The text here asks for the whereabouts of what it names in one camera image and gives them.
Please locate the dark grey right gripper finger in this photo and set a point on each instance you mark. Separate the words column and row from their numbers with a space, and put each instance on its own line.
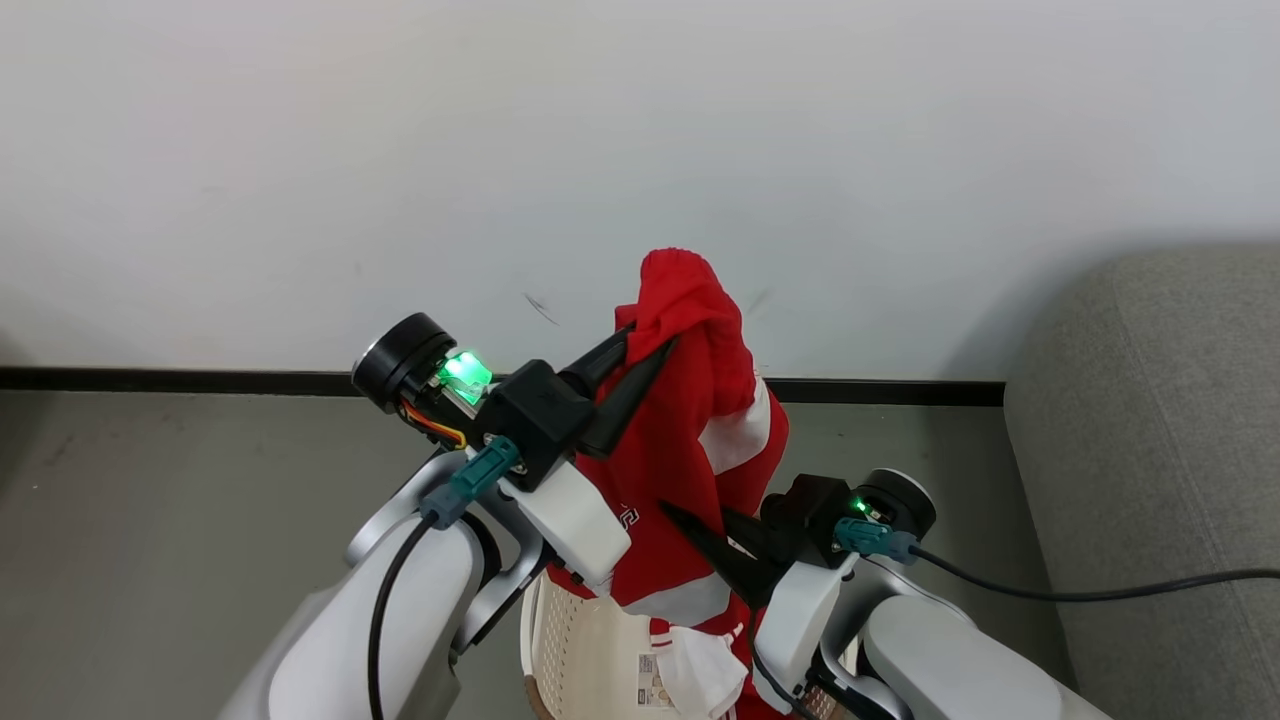
column 730, row 565
column 758, row 538

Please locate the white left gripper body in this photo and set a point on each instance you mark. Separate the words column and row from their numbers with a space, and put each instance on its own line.
column 575, row 525

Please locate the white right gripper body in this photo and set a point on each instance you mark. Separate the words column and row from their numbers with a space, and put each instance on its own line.
column 805, row 630

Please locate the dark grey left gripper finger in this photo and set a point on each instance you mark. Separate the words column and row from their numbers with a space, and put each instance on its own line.
column 598, row 368
column 622, row 405

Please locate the red and white garment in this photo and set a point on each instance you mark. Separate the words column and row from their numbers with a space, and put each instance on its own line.
column 670, row 450

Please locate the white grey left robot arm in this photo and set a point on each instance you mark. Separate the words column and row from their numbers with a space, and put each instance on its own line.
column 400, row 620

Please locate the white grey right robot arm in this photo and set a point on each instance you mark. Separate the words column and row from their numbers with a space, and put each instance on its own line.
column 950, row 660

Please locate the cream perforated laundry basket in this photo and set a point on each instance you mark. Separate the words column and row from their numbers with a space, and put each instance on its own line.
column 580, row 650

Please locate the grey fabric sofa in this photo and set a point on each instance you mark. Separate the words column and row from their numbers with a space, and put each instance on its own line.
column 1150, row 450

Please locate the black baseboard strip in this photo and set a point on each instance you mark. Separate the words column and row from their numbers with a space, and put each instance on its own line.
column 200, row 381

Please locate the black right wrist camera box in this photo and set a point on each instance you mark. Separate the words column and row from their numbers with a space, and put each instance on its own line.
column 805, row 520

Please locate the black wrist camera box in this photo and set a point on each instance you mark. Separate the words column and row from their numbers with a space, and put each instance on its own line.
column 535, row 420
column 805, row 520

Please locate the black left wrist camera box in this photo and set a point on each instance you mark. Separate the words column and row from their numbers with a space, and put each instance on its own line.
column 535, row 420

